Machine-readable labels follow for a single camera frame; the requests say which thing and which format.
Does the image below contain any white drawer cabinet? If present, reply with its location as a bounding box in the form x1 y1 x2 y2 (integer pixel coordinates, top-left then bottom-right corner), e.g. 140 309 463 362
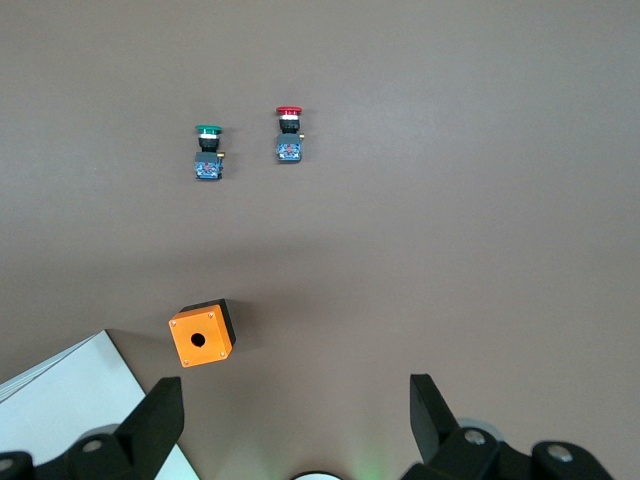
0 328 202 480

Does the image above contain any orange button enclosure box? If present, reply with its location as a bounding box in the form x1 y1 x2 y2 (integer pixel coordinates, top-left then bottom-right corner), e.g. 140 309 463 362
168 298 238 370

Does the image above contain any green mushroom push button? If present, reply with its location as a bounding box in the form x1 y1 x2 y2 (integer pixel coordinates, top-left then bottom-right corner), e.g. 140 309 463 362
193 123 225 182

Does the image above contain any red mushroom push button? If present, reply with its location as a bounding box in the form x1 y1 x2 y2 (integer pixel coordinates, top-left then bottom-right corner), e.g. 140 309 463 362
274 105 307 165

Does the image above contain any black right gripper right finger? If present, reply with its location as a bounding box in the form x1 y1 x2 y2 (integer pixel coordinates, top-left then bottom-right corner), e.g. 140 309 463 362
401 373 614 480

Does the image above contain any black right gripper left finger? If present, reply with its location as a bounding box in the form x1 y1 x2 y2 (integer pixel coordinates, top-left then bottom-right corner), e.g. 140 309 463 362
0 376 186 480

